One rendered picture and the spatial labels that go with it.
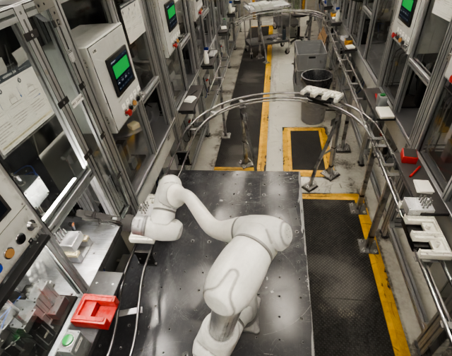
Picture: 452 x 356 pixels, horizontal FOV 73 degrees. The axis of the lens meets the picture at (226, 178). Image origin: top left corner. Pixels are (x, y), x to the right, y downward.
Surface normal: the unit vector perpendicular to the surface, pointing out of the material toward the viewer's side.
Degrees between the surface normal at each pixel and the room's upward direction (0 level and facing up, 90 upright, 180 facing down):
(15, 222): 90
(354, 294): 0
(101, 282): 0
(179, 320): 0
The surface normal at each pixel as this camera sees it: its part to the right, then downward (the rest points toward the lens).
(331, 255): -0.09, -0.76
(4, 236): 0.99, 0.02
